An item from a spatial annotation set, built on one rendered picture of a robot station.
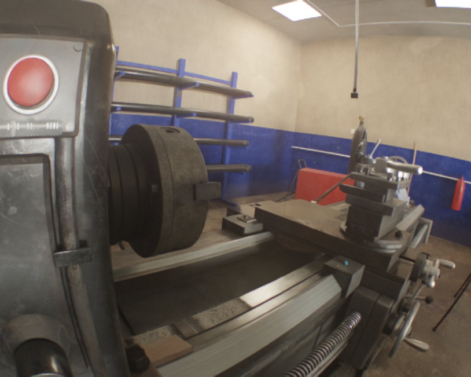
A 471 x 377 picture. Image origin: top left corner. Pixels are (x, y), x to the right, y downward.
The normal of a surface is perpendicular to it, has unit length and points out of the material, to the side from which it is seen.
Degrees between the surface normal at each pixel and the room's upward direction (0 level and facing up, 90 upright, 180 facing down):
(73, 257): 90
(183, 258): 48
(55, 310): 90
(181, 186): 74
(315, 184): 90
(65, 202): 90
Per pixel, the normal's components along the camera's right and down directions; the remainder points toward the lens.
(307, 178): -0.48, 0.15
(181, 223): 0.62, 0.43
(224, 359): 0.47, -0.66
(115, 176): 0.62, -0.30
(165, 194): 0.67, 0.04
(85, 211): 0.76, 0.21
